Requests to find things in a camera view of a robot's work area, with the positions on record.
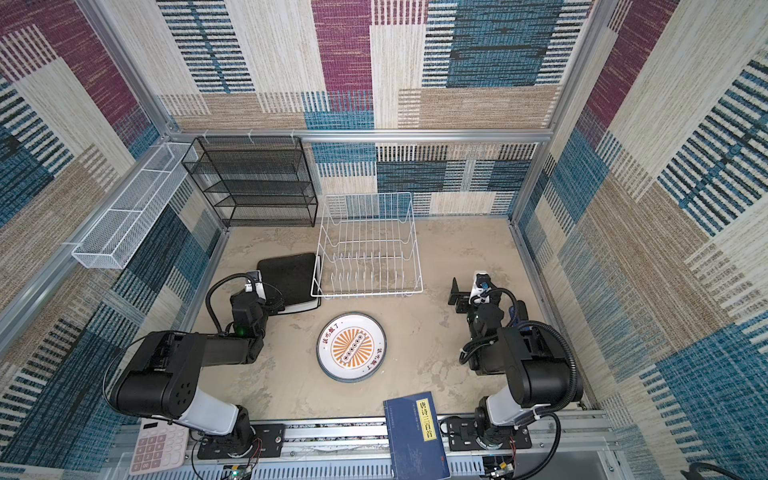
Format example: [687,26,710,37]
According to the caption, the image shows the black square plate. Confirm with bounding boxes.
[257,252,319,315]

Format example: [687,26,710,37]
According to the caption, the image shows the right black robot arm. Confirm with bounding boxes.
[441,272,583,451]

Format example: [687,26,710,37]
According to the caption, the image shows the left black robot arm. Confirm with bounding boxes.
[103,271,285,460]

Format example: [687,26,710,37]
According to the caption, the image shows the black mesh shelf rack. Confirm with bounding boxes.
[181,136,319,228]

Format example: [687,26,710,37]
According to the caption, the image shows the blue book yellow label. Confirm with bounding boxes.
[383,392,450,480]

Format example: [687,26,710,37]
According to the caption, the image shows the pink calculator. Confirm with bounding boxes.
[129,419,189,476]

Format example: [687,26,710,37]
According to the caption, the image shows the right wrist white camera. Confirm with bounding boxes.
[469,271,493,305]

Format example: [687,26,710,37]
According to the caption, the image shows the white wire dish rack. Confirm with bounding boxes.
[310,192,423,299]

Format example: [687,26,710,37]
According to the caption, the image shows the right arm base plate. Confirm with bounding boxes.
[439,415,533,451]

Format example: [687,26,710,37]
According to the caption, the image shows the aluminium front rail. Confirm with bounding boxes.
[107,410,619,480]

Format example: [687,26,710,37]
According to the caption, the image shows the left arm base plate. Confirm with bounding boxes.
[195,423,286,461]

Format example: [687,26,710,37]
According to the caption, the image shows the white wire wall basket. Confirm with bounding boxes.
[72,142,190,270]

